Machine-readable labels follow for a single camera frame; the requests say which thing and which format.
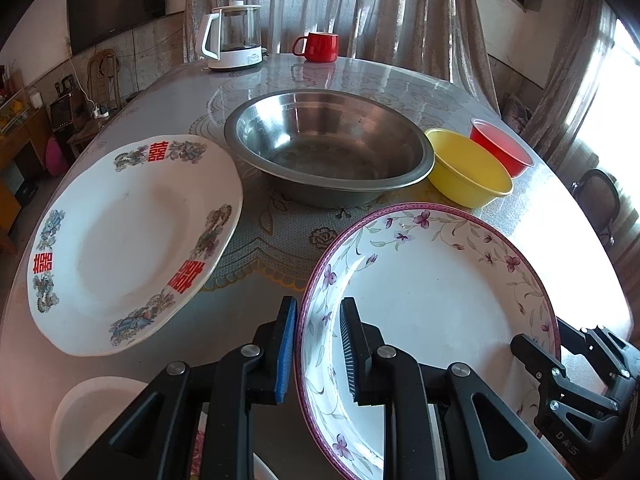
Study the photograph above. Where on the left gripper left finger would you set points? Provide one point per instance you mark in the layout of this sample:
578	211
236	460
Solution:
200	411

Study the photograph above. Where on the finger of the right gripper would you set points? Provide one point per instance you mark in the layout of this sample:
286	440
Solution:
609	355
553	384

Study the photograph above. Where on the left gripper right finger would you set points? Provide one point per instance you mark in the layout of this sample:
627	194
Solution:
439	423

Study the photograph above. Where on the small white rose plate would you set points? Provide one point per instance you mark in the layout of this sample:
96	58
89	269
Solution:
95	419

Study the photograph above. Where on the purple floral rimmed plate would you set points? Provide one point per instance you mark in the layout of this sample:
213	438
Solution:
439	284

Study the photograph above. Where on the white plate red characters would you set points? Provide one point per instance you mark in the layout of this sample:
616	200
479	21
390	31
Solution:
130	242

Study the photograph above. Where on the large stainless steel bowl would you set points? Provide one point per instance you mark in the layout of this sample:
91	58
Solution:
329	149

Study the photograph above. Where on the red plastic bowl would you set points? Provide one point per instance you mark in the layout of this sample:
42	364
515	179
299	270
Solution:
499	144

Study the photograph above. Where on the yellow plastic bowl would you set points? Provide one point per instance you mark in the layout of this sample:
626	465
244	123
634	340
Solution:
465	172

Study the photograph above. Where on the pink bag on floor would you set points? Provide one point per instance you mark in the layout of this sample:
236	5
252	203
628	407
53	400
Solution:
56	162

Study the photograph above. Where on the wooden side cabinet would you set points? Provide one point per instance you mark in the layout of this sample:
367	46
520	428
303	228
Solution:
24	141

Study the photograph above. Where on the side window curtain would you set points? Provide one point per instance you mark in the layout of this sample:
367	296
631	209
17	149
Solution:
587	35

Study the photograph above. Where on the beige window curtain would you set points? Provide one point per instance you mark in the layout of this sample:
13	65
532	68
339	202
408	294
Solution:
441	38

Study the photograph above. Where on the white glass electric kettle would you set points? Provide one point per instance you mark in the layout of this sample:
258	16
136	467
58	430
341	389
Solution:
229	37

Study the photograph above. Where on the red ceramic mug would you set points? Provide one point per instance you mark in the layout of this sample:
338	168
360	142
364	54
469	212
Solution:
317	47

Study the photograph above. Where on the wooden chair by wall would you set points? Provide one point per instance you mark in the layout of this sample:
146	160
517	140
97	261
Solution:
102	95

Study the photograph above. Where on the black wall television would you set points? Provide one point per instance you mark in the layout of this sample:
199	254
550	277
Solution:
92	21

